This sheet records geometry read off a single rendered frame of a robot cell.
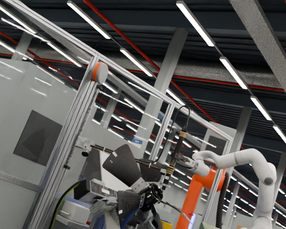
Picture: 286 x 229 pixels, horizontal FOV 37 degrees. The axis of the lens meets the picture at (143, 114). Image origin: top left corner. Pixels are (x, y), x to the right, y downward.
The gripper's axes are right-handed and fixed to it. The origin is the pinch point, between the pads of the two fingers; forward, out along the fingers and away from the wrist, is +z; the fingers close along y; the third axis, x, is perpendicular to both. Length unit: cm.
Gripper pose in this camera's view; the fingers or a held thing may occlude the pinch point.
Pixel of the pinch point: (175, 155)
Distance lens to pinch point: 274.7
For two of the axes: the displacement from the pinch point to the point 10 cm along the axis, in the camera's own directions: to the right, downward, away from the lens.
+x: 3.5, -9.1, 2.1
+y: -6.2, -0.6, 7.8
